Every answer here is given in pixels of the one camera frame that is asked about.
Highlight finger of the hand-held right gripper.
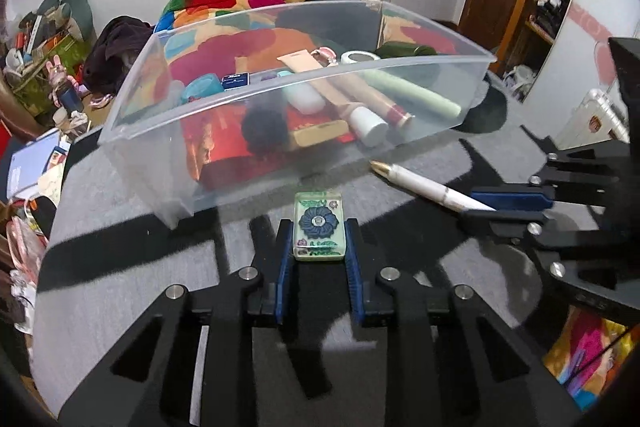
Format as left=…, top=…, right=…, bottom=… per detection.
left=460, top=209, right=601, bottom=254
left=470, top=144, right=626, bottom=212

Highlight cream tube with red cap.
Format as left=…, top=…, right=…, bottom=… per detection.
left=340, top=74, right=416, bottom=131

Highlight dark purple clothing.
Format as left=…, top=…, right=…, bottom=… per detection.
left=82, top=16, right=153, bottom=88

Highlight teal round jar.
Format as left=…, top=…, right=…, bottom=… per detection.
left=181, top=76, right=222, bottom=102

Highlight beige tube with white cap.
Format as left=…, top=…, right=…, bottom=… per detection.
left=277, top=51, right=390, bottom=146

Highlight light green bottle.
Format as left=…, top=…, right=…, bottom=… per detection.
left=280, top=84, right=326, bottom=115

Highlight grey-green cushion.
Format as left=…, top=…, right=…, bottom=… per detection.
left=37, top=0, right=96, bottom=40

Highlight pink bunny toy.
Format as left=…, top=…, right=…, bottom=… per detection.
left=46, top=56, right=76, bottom=90

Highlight white pen with gold tip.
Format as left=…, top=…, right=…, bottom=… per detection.
left=369, top=159, right=497, bottom=214

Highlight green bag of clutter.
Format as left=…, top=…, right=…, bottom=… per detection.
left=12, top=32, right=88, bottom=112

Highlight pink round compact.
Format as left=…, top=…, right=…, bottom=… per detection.
left=311, top=47, right=338, bottom=68

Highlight gold ribbed case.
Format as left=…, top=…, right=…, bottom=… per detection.
left=294, top=119, right=349, bottom=148

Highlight red packet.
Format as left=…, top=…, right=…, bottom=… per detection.
left=182, top=107, right=358, bottom=188

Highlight pale green tube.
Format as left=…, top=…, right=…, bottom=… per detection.
left=360, top=71, right=462, bottom=120

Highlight clear plastic storage box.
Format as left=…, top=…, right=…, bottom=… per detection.
left=97, top=1, right=498, bottom=230

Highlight blue book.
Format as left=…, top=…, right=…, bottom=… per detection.
left=7, top=127, right=63, bottom=198

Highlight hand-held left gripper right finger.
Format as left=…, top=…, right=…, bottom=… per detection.
left=344, top=219, right=581, bottom=427

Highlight colourful cartoon bedsheet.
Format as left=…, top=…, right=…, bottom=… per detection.
left=542, top=307, right=638, bottom=413

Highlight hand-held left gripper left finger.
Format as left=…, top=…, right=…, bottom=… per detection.
left=57, top=219, right=296, bottom=427

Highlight grey blanket with black pattern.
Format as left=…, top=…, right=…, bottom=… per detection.
left=30, top=72, right=596, bottom=427

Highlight green floral clear tile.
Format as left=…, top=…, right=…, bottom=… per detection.
left=292, top=189, right=347, bottom=262

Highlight small blue box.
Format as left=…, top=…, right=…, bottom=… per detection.
left=221, top=73, right=250, bottom=92

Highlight dark green jar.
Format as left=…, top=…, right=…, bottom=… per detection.
left=374, top=42, right=437, bottom=59

